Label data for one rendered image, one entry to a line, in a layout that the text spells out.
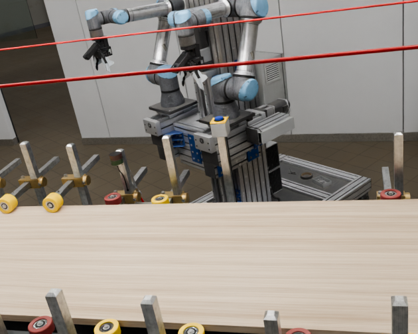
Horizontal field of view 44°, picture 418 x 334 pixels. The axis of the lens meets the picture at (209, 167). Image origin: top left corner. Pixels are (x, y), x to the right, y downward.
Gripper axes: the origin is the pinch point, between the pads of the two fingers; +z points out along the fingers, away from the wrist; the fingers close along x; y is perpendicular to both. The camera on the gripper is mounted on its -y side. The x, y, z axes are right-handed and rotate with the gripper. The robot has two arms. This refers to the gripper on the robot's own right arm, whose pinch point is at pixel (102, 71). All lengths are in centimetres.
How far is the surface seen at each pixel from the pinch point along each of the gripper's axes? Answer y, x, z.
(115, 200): -46, -72, 42
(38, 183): -65, -29, 37
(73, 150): -50, -48, 20
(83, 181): -50, -50, 36
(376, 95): 240, -23, 88
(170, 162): -22, -87, 29
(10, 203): -83, -38, 36
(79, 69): 93, 232, 47
